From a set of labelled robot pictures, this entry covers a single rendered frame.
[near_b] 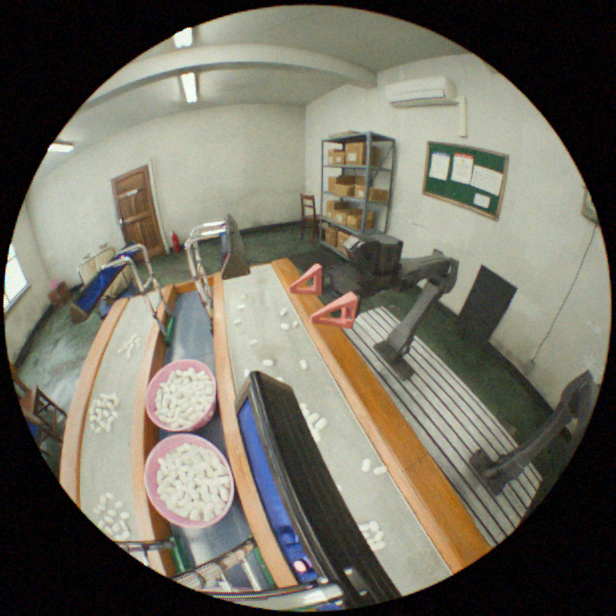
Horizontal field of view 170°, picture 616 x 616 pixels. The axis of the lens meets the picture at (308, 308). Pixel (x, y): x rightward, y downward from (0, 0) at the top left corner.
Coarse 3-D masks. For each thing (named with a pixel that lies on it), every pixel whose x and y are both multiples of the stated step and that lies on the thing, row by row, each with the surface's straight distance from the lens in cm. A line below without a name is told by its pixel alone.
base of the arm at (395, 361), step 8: (376, 344) 86; (384, 344) 87; (384, 352) 84; (392, 352) 78; (384, 360) 83; (392, 360) 80; (400, 360) 81; (392, 368) 81; (400, 368) 82; (408, 368) 83; (400, 376) 79; (408, 376) 81
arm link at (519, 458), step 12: (576, 396) 71; (564, 408) 71; (576, 408) 73; (552, 420) 72; (564, 420) 72; (540, 432) 73; (552, 432) 72; (528, 444) 73; (540, 444) 72; (516, 456) 72; (528, 456) 73; (504, 468) 73; (516, 468) 74
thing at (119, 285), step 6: (126, 270) 328; (120, 276) 317; (126, 276) 325; (132, 276) 344; (114, 282) 318; (120, 282) 316; (108, 288) 322; (114, 288) 318; (120, 288) 318; (126, 288) 325; (108, 294) 312; (114, 294) 319; (108, 300) 321; (114, 300) 316
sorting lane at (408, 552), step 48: (240, 288) 109; (240, 336) 81; (288, 336) 77; (240, 384) 67; (288, 384) 64; (336, 384) 64; (336, 432) 58; (336, 480) 56; (384, 480) 58; (384, 528) 59; (432, 576) 70
